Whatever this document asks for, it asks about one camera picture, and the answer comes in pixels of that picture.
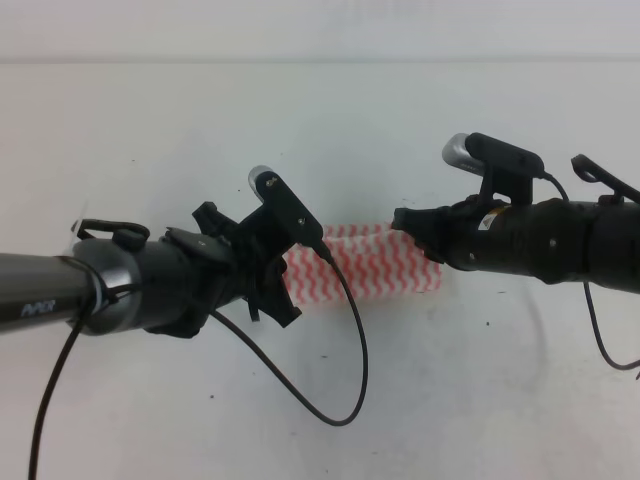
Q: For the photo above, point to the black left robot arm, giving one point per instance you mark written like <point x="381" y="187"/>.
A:
<point x="116" y="279"/>

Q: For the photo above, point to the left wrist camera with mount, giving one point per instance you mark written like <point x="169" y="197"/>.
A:
<point x="286" y="207"/>

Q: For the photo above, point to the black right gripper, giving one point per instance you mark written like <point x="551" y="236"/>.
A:
<point x="474" y="236"/>

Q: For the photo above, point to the pink white wavy towel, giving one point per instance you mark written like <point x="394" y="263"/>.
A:
<point x="377" y="262"/>

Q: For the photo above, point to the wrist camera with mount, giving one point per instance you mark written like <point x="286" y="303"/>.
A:
<point x="286" y="207"/>
<point x="504" y="168"/>

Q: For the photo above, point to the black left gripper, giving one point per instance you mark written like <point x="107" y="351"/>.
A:
<point x="253" y="254"/>

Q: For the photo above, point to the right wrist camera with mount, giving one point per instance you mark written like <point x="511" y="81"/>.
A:
<point x="504" y="168"/>

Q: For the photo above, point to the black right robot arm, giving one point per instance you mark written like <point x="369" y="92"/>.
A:
<point x="554" y="241"/>

